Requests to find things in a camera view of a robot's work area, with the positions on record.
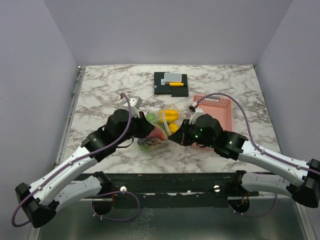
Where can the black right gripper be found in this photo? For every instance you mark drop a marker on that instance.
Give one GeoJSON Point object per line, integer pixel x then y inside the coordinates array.
{"type": "Point", "coordinates": [181, 136]}

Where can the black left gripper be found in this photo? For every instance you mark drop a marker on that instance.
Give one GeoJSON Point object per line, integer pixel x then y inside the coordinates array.
{"type": "Point", "coordinates": [145, 126]}

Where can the green toy lettuce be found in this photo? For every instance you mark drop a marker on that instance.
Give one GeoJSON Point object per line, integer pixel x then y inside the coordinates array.
{"type": "Point", "coordinates": [151, 118]}

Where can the red toy watermelon slice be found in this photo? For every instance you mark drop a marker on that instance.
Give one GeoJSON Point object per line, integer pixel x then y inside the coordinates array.
{"type": "Point", "coordinates": [158, 132]}

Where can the yellow toy bell pepper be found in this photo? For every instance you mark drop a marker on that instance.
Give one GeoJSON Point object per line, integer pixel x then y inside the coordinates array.
{"type": "Point", "coordinates": [168, 115]}

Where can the clear polka dot zip bag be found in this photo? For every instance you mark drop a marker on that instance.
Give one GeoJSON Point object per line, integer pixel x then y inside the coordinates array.
{"type": "Point", "coordinates": [166, 122]}

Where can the pink perforated plastic basket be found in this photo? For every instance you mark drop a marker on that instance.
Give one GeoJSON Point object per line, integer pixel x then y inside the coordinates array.
{"type": "Point", "coordinates": [220, 108]}

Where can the yellow toy lemon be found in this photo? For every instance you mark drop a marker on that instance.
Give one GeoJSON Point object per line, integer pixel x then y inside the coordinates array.
{"type": "Point", "coordinates": [173, 127]}

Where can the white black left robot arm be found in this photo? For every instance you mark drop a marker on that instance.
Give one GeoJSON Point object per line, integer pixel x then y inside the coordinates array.
{"type": "Point", "coordinates": [42, 199]}

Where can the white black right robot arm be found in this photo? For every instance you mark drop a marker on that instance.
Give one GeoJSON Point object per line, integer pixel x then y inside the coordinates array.
{"type": "Point", "coordinates": [298, 179]}

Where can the green toy grapes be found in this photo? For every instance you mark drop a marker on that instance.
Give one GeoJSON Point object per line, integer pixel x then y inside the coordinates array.
{"type": "Point", "coordinates": [148, 145]}

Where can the grey rectangular box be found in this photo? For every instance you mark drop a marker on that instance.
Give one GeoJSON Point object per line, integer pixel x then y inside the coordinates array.
{"type": "Point", "coordinates": [170, 77]}

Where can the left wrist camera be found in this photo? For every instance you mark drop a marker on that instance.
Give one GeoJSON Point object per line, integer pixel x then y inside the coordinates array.
{"type": "Point", "coordinates": [135, 103]}

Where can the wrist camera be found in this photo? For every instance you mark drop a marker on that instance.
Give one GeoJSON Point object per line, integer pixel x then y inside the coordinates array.
{"type": "Point", "coordinates": [196, 112]}
{"type": "Point", "coordinates": [135, 103]}

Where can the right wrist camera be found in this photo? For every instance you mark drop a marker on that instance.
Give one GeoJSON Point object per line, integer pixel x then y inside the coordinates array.
{"type": "Point", "coordinates": [196, 112]}

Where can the yellow handled screwdriver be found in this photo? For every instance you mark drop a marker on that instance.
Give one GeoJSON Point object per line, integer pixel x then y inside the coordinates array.
{"type": "Point", "coordinates": [179, 84]}

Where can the black metal front rail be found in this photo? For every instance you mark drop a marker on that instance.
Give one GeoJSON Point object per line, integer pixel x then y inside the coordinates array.
{"type": "Point", "coordinates": [155, 190]}

